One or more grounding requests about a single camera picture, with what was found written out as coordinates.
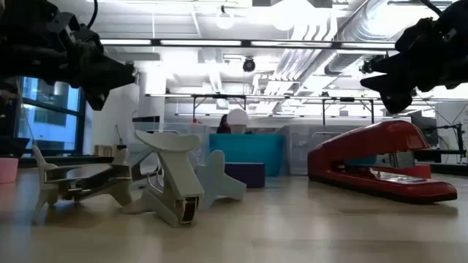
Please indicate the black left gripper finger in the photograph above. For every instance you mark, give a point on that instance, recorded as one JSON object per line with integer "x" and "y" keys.
{"x": 108, "y": 85}
{"x": 109, "y": 67}

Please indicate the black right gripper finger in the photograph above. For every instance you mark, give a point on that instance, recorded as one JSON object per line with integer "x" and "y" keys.
{"x": 398, "y": 65}
{"x": 387, "y": 83}

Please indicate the red stapler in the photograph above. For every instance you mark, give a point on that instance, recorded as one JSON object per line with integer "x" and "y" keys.
{"x": 365, "y": 142}

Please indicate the pink tape roll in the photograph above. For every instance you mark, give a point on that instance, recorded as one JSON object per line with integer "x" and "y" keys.
{"x": 7, "y": 170}

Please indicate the blue tape roll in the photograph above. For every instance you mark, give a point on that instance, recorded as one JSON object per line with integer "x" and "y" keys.
{"x": 248, "y": 173}

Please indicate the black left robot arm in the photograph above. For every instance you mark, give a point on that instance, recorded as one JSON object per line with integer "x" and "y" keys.
{"x": 14, "y": 18}

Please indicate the grey staple remover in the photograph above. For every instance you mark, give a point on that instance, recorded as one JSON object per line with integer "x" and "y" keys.
{"x": 175, "y": 164}
{"x": 91, "y": 182}

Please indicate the black computer monitor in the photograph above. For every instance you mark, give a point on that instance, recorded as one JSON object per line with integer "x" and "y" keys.
{"x": 420, "y": 117}

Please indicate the black screen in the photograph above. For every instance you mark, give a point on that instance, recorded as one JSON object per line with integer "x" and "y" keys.
{"x": 146, "y": 119}

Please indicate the black framed glass window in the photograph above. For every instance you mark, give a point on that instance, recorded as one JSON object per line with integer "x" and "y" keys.
{"x": 47, "y": 120}

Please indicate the wooden block stack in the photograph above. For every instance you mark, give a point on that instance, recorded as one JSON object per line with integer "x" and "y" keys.
{"x": 104, "y": 151}

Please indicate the black desk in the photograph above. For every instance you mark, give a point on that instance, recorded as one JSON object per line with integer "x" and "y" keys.
{"x": 446, "y": 155}

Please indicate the grey translucent plastic bin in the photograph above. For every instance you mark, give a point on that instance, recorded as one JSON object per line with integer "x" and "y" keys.
{"x": 296, "y": 146}

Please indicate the person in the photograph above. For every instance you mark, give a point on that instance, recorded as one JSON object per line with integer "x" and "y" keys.
{"x": 223, "y": 126}

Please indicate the round white pendant lamp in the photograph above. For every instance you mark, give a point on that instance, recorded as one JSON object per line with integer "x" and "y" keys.
{"x": 225, "y": 20}

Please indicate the clear plastic bottle white cap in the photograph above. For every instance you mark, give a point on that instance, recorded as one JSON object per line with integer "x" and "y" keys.
{"x": 237, "y": 117}

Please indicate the teal plastic bin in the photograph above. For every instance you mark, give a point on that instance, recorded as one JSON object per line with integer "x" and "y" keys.
{"x": 252, "y": 149}

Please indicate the black ceiling camera rig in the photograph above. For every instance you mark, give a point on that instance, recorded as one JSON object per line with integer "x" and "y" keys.
{"x": 367, "y": 67}

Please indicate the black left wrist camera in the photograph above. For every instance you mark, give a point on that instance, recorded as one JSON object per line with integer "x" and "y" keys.
{"x": 62, "y": 25}

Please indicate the black metal rack frame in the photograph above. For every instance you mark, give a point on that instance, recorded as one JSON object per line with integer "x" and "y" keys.
{"x": 219, "y": 96}

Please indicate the black dome ceiling camera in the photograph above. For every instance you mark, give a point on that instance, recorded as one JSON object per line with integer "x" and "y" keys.
{"x": 249, "y": 65}

